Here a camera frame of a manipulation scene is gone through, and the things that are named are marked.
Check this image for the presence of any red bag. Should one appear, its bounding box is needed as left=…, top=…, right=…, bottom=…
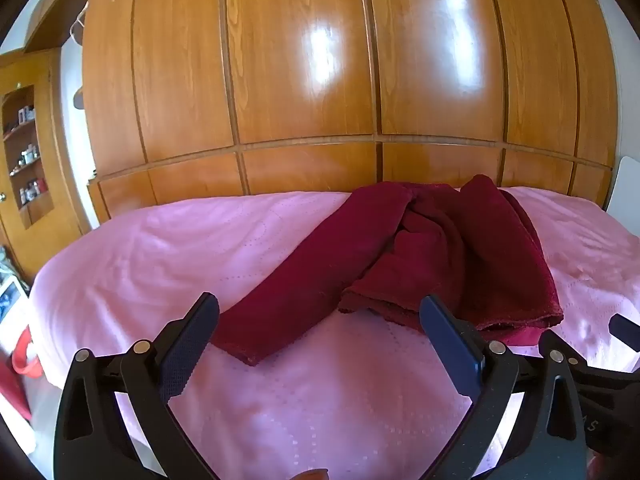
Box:
left=0, top=329, right=47, bottom=422

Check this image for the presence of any pink bed cover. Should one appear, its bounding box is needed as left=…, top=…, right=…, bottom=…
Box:
left=27, top=186, right=640, bottom=480

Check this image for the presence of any row of small bottles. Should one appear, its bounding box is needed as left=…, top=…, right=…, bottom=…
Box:
left=2, top=104, right=49, bottom=206

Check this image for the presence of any dark red towel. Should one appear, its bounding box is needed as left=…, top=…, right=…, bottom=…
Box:
left=211, top=174, right=565, bottom=367

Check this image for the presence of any wooden shelf cabinet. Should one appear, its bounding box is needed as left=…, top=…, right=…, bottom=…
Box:
left=0, top=50, right=87, bottom=281

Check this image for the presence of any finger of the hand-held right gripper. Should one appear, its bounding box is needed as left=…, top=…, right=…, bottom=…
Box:
left=609, top=312, right=640, bottom=354

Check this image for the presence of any wooden wardrobe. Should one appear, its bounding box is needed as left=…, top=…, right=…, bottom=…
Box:
left=80, top=0, right=621, bottom=223

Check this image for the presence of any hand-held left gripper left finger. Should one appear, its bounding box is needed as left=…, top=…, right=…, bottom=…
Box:
left=52, top=291, right=221, bottom=480

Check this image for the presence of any white box with blue print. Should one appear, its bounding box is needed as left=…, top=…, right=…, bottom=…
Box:
left=0, top=279, right=32, bottom=322

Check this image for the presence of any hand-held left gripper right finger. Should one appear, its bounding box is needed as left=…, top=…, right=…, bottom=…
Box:
left=419, top=294, right=587, bottom=480

